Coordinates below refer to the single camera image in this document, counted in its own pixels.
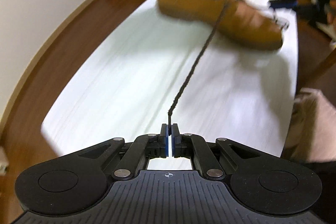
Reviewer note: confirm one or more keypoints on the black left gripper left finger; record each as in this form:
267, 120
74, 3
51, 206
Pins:
158, 144

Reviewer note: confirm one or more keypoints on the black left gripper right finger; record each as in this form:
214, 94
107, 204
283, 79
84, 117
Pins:
181, 143

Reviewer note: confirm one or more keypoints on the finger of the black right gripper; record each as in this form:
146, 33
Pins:
282, 4

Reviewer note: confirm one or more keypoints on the beige quilted cloth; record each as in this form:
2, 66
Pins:
311, 134

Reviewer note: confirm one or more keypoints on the dark brown braided shoelace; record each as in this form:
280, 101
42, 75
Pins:
194, 65

